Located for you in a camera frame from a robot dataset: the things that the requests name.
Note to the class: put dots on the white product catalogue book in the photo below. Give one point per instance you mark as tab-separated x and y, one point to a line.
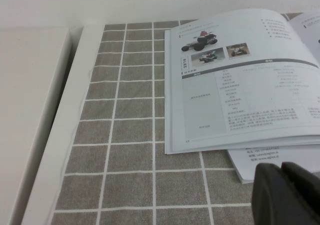
237	90

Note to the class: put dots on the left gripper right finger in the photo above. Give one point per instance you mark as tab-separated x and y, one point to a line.
307	192

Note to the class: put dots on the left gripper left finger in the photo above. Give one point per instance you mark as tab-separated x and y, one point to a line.
270	197

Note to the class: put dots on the white booklet with contact text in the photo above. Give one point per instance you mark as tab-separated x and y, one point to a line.
245	165

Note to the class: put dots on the white side cabinet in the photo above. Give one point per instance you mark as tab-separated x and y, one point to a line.
25	72

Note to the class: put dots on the grey checkered tablecloth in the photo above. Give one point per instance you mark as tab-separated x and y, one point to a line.
137	110

